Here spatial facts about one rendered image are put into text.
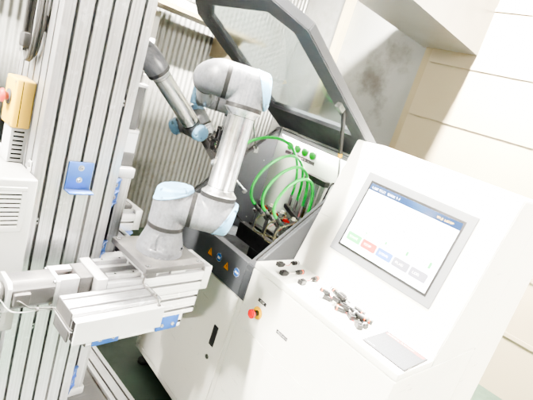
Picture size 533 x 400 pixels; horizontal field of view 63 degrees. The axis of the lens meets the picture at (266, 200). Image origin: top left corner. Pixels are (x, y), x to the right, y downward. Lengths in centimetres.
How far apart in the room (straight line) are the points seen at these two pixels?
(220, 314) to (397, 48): 310
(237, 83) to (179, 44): 276
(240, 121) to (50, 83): 53
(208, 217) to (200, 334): 87
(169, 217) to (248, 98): 44
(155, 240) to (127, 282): 15
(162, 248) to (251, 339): 62
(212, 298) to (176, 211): 74
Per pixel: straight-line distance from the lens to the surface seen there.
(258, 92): 134
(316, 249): 185
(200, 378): 216
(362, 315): 158
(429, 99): 402
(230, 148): 135
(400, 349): 154
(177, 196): 135
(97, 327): 127
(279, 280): 167
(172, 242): 141
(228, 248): 190
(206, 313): 206
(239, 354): 190
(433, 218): 165
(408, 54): 427
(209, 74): 135
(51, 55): 130
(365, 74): 442
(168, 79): 183
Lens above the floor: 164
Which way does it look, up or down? 14 degrees down
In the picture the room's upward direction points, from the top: 18 degrees clockwise
